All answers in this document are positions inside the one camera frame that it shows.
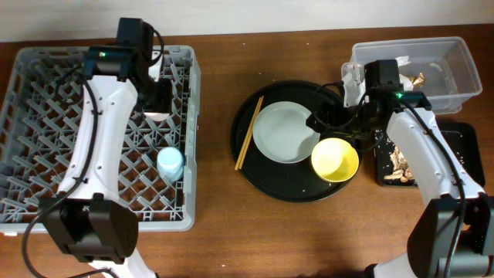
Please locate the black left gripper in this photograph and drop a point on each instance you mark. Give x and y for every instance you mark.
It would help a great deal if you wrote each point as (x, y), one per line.
(159, 99)

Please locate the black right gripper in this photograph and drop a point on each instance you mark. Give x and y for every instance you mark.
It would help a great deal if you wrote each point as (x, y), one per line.
(336, 105)

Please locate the pink plastic cup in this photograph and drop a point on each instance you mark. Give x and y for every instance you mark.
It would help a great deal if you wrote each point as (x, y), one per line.
(157, 117)

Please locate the white paper napkin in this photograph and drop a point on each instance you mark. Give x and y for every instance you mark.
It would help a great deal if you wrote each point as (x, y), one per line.
(354, 82)

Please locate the yellow plastic bowl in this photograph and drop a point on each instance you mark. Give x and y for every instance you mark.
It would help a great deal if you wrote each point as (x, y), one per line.
(335, 160)

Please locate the grey round plate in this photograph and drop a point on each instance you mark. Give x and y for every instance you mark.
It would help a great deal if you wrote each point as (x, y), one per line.
(281, 134)

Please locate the light blue plastic cup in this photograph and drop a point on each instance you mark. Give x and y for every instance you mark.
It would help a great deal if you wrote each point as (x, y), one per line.
(170, 164)

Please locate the peanut shells and rice waste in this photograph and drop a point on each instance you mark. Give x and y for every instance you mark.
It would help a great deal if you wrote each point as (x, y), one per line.
(391, 166)

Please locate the gold foil wrapper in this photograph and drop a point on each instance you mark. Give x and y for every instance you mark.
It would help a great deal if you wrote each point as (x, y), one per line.
(418, 81)

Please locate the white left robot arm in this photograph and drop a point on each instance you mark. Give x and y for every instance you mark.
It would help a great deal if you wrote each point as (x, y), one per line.
(86, 219)

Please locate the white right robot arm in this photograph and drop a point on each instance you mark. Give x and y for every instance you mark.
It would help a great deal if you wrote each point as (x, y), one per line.
(454, 236)

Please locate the grey plastic dishwasher rack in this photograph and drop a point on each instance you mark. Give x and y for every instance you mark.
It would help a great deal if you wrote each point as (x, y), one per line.
(38, 135)

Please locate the clear plastic waste bin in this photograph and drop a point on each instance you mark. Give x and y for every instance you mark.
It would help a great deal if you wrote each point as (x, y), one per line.
(451, 75)

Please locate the round black tray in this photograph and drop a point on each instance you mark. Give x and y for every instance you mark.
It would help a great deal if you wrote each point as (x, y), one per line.
(295, 182)

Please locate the black rectangular tray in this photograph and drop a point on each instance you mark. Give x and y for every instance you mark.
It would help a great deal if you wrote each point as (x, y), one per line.
(460, 137)

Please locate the wooden chopstick upper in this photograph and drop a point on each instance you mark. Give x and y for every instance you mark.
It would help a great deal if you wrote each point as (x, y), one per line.
(249, 133)

